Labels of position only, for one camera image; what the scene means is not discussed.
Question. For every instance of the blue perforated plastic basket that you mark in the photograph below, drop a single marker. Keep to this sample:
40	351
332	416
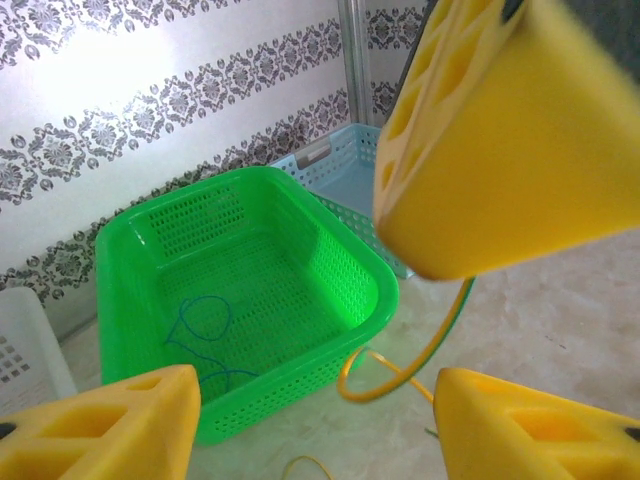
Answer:
345	165

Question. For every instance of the green perforated plastic basket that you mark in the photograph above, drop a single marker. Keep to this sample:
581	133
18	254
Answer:
125	300

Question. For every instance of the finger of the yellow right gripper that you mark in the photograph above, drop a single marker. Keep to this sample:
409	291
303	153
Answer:
500	175

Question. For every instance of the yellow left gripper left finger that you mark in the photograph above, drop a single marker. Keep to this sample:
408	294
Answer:
100	440

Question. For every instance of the white perforated plastic basket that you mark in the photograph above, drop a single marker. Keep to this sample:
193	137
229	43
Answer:
30	325

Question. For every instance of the aluminium frame post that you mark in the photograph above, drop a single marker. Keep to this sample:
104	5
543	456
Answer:
356	60

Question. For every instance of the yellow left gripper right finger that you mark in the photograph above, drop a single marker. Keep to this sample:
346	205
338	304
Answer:
500	450

